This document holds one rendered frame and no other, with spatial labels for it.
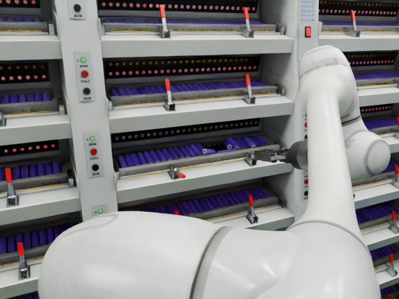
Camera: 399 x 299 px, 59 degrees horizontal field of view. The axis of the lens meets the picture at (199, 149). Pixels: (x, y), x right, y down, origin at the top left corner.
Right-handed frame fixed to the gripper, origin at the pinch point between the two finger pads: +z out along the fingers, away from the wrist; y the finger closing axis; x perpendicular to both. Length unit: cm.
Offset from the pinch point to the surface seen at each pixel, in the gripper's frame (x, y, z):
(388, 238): -44, 64, 13
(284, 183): -12.4, 16.0, 13.6
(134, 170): 0.4, -38.0, 10.3
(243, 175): -6.2, -3.7, 7.6
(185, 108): 16.7, -21.8, 5.1
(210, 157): 0.9, -13.4, 10.4
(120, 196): -5.8, -43.5, 7.4
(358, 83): 21, 51, 9
